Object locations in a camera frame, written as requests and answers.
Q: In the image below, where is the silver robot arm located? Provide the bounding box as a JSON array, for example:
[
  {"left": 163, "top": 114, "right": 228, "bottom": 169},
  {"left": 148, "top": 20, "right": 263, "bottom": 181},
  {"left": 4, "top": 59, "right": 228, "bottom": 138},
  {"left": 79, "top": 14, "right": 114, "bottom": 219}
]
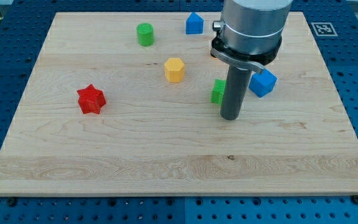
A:
[{"left": 211, "top": 0, "right": 293, "bottom": 73}]

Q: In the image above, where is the yellow hexagon block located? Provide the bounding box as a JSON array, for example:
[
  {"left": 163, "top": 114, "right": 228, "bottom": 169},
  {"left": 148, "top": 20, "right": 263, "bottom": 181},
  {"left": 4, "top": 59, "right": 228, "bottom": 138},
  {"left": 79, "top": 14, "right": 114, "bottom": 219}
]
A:
[{"left": 164, "top": 58, "right": 185, "bottom": 83}]

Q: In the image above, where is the red star block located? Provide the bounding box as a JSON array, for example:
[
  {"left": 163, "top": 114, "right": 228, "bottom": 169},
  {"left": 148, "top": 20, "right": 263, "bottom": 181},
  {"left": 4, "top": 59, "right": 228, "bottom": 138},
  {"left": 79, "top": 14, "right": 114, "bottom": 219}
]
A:
[{"left": 76, "top": 84, "right": 106, "bottom": 114}]

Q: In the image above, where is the green ridged block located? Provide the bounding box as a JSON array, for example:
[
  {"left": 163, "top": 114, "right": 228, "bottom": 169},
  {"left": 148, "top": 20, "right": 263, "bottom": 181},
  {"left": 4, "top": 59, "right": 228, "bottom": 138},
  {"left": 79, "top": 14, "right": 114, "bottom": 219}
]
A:
[{"left": 211, "top": 79, "right": 226, "bottom": 106}]

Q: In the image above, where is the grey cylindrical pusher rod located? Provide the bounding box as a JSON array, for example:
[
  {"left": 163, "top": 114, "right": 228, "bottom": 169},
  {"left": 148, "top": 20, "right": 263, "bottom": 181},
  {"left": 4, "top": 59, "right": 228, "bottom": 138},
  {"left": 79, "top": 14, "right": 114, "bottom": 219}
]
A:
[{"left": 220, "top": 65, "right": 251, "bottom": 120}]

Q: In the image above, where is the wooden board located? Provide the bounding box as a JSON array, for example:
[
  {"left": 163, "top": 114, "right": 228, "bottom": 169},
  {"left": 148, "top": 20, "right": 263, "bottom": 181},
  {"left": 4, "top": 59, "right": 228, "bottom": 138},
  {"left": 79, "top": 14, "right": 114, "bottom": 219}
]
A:
[{"left": 0, "top": 12, "right": 358, "bottom": 197}]

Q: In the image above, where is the blue cube block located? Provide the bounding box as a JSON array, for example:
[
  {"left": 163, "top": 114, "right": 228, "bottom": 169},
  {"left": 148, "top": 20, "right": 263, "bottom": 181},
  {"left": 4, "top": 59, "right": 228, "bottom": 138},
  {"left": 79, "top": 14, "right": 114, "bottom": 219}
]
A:
[{"left": 249, "top": 69, "right": 277, "bottom": 98}]

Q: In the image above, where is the green cylinder block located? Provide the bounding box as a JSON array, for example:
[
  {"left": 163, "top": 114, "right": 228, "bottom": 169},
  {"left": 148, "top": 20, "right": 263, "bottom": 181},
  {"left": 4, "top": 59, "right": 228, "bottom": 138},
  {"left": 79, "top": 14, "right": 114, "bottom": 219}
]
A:
[{"left": 136, "top": 23, "right": 154, "bottom": 47}]

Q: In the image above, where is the blue house-shaped block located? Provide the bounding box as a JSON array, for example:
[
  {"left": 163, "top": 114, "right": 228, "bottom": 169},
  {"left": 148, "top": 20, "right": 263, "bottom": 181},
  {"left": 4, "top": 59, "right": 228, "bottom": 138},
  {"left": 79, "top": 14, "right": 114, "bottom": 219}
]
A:
[{"left": 185, "top": 12, "right": 204, "bottom": 35}]

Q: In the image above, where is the white fiducial marker tag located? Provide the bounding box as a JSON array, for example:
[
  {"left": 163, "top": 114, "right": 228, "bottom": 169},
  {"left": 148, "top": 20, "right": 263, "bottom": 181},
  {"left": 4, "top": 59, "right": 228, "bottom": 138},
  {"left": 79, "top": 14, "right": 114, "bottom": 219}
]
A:
[{"left": 311, "top": 22, "right": 337, "bottom": 37}]

